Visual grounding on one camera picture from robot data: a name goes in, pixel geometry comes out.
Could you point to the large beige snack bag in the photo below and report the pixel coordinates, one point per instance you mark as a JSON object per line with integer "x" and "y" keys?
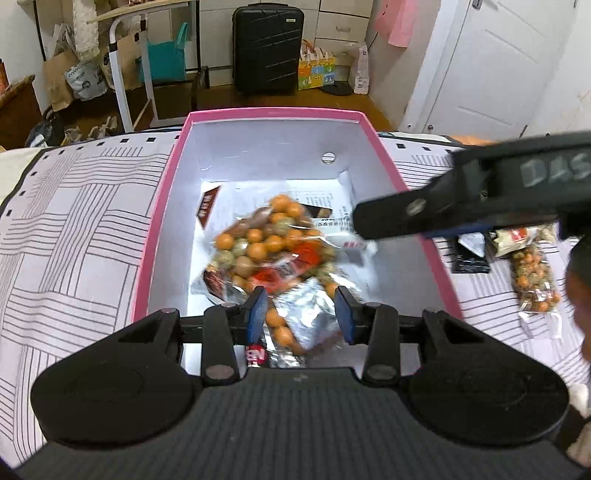
{"x": 517, "y": 237}

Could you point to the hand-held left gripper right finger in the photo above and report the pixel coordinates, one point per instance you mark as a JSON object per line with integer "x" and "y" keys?
{"x": 345, "y": 316}

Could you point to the dark bag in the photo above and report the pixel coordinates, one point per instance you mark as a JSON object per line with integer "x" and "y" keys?
{"x": 46, "y": 131}

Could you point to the white fluffy cardigan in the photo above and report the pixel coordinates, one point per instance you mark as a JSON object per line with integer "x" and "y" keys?
{"x": 85, "y": 32}

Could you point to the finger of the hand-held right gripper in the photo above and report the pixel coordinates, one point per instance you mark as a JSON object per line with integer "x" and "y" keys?
{"x": 401, "y": 212}
{"x": 461, "y": 230}

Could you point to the white door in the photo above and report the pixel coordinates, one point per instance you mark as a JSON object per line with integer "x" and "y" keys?
{"x": 498, "y": 69}

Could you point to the person's right forearm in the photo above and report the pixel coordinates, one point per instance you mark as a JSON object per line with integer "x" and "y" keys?
{"x": 581, "y": 295}

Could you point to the pink hanging bag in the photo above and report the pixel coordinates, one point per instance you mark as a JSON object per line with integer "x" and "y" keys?
{"x": 395, "y": 21}

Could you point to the brown paper bag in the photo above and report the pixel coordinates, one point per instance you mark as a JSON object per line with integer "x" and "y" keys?
{"x": 127, "y": 60}
{"x": 57, "y": 83}

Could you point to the black biscuit packet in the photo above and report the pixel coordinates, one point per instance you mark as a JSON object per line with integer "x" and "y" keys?
{"x": 255, "y": 355}

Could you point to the white folding table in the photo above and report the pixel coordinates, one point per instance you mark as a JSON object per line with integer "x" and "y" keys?
{"x": 122, "y": 69}

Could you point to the grey wardrobe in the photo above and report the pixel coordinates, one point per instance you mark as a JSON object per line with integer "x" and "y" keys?
{"x": 341, "y": 23}

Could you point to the wooden nightstand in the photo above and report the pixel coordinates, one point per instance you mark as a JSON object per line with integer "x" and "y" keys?
{"x": 18, "y": 115}

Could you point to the colourful gift box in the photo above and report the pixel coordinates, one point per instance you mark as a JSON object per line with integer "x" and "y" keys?
{"x": 321, "y": 71}

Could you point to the brown snack packet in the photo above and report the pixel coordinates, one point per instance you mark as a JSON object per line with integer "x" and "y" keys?
{"x": 214, "y": 286}

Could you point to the printed paper sheet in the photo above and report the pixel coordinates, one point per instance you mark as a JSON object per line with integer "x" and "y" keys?
{"x": 249, "y": 196}

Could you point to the pink cardboard box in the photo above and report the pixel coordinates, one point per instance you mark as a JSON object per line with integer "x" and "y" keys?
{"x": 159, "y": 207}

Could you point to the red label peanut bag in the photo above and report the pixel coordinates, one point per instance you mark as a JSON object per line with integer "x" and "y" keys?
{"x": 272, "y": 244}

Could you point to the dark round mat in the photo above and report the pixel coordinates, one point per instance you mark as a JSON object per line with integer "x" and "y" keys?
{"x": 337, "y": 88}

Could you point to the teal shopping bag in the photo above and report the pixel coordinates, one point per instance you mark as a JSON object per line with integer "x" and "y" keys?
{"x": 164, "y": 60}

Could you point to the white printed bag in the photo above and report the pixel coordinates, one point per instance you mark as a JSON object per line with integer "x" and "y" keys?
{"x": 85, "y": 81}

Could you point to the dark red snack packet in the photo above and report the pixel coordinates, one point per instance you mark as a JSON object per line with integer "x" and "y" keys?
{"x": 208, "y": 207}

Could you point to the white plastic bag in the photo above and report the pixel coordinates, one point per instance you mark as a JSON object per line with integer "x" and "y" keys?
{"x": 359, "y": 71}

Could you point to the light slippers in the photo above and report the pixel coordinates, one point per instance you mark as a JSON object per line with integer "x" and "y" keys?
{"x": 92, "y": 129}

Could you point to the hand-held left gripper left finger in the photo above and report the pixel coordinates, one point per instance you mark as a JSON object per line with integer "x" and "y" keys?
{"x": 256, "y": 316}

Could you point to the black suitcase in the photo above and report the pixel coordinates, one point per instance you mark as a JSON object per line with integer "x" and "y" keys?
{"x": 268, "y": 46}

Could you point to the clear orange green peanut bag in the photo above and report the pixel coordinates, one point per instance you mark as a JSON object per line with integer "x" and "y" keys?
{"x": 535, "y": 279}

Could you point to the striped bed sheet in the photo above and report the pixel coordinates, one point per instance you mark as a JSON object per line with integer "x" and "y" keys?
{"x": 69, "y": 207}

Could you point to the silver foil peanut bag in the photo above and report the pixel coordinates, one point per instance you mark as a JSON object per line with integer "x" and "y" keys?
{"x": 302, "y": 318}

